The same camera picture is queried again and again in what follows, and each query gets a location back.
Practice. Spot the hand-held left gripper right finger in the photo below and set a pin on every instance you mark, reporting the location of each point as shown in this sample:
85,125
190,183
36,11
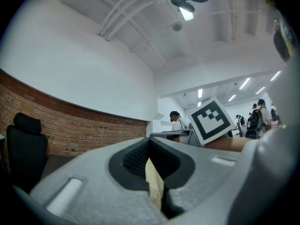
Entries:
201,179

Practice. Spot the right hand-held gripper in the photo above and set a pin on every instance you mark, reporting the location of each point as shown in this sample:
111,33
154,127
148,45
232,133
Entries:
211,123

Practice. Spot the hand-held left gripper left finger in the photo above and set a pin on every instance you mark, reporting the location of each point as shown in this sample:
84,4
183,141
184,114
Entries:
93,184

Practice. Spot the pale yellow checked clothes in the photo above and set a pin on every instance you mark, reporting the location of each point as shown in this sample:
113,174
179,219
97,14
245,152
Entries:
154,184

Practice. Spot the person's right forearm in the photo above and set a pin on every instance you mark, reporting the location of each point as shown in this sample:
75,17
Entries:
229,144

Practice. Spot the black office chair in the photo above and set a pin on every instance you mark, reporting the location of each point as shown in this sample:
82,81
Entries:
25,149

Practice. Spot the black backpack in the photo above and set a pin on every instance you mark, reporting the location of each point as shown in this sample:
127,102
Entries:
255,123

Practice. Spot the row of small ceiling lights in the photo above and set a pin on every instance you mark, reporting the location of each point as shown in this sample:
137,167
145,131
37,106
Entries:
245,83

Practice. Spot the round ceiling smoke detector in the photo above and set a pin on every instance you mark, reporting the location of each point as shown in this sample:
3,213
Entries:
177,26

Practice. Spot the long fluorescent ceiling lamp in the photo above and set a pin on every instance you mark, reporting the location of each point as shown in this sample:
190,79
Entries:
187,15

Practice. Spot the white ceiling pipe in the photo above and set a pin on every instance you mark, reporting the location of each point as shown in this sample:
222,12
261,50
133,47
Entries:
114,8
133,15
124,10

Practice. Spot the person's patterned shirt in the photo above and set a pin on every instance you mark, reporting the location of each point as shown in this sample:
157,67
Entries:
281,43

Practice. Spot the black head-worn camera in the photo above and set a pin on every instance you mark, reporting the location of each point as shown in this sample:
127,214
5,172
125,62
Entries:
185,6

